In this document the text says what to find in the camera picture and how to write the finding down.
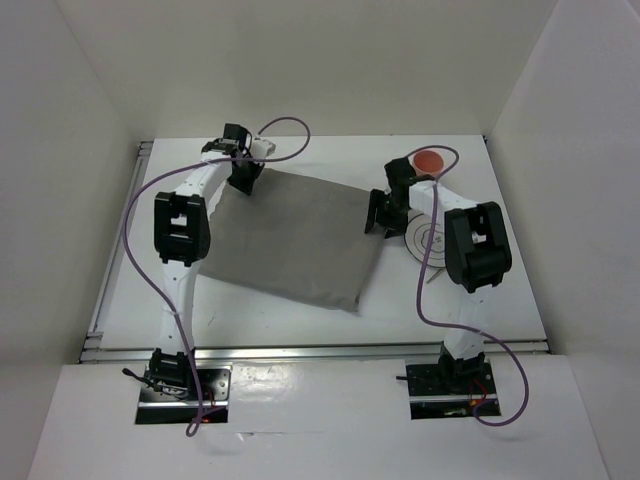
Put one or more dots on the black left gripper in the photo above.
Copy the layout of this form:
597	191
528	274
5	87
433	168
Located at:
247	186

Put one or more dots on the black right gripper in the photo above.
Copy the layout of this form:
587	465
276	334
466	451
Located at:
396	226

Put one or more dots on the white plate blue rim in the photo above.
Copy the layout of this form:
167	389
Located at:
416	238

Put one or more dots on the pink plastic cup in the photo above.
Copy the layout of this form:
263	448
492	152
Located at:
427	162

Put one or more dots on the silver table knife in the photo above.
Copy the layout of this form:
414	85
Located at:
435	275

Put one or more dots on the grey cloth placemat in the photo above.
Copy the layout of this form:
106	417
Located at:
296	237

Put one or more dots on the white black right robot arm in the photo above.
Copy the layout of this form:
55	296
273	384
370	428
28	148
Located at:
477	255

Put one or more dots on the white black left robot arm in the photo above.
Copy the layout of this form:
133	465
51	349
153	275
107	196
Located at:
182	239

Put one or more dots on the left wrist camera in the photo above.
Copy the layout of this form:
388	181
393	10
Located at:
262	148

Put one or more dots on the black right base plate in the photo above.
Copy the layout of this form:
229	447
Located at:
432	397

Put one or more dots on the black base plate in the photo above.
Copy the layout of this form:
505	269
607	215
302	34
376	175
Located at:
160	403
432	397

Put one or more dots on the aluminium table frame rail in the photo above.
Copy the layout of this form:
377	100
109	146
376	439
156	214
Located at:
235	322

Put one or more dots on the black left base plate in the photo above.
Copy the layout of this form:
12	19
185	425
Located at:
160	403

